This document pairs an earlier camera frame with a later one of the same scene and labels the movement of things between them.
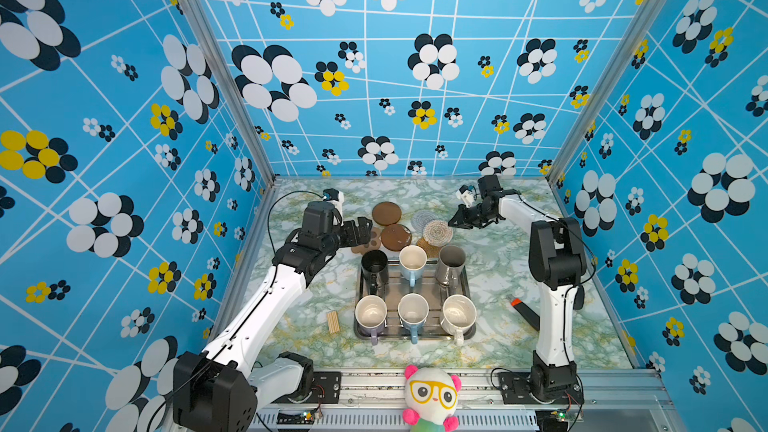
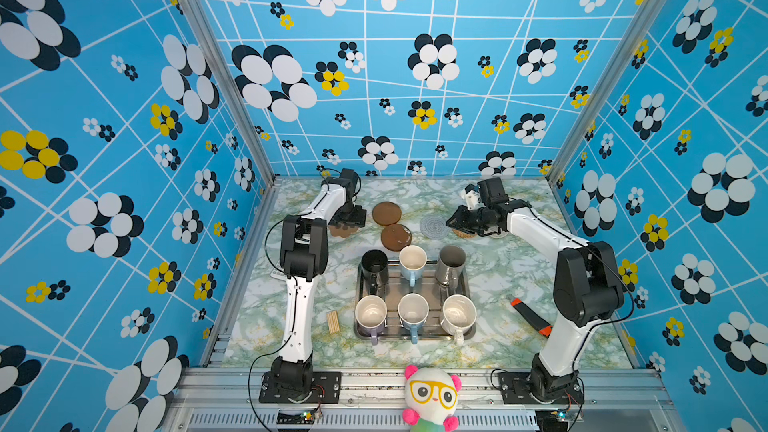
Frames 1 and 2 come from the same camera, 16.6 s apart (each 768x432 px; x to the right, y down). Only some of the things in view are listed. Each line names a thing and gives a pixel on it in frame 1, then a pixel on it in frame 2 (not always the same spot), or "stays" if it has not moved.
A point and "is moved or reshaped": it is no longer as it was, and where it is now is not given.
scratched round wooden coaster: x=396 y=236 stays
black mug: x=374 y=276 stays
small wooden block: x=333 y=322 stays
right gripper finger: x=454 y=220 stays
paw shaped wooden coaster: x=373 y=244 is moved or reshaped
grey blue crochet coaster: x=421 y=218 → x=434 y=227
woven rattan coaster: x=437 y=233 → x=464 y=234
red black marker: x=529 y=315 stays
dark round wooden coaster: x=386 y=213 stays
